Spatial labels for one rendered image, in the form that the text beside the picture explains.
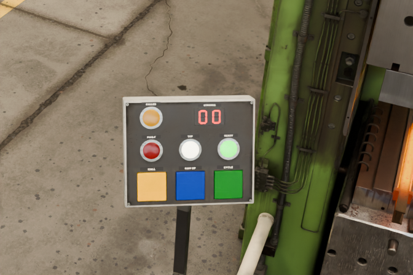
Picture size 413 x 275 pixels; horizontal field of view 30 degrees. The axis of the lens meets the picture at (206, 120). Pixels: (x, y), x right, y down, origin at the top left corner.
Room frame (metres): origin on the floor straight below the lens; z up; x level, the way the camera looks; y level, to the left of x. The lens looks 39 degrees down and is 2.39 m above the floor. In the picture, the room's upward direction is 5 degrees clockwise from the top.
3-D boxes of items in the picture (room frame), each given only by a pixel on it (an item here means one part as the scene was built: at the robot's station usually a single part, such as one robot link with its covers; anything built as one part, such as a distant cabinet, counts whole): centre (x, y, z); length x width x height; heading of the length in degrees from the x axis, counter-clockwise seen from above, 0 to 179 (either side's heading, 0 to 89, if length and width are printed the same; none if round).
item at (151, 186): (1.44, 0.13, 1.01); 0.07 x 0.05 x 0.07; 100
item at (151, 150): (1.49, 0.13, 1.09); 0.05 x 0.03 x 0.04; 75
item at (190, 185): (1.46, 0.03, 1.01); 0.07 x 0.05 x 0.07; 100
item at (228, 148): (1.52, -0.06, 1.09); 0.05 x 0.03 x 0.04; 75
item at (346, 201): (1.69, -0.44, 0.93); 0.40 x 0.03 x 0.03; 165
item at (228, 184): (1.48, -0.07, 1.01); 0.07 x 0.05 x 0.07; 100
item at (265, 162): (1.73, -0.19, 0.80); 0.06 x 0.03 x 0.14; 75
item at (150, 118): (1.53, 0.14, 1.16); 0.05 x 0.03 x 0.04; 75
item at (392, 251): (1.43, -0.53, 0.87); 0.04 x 0.03 x 0.03; 165
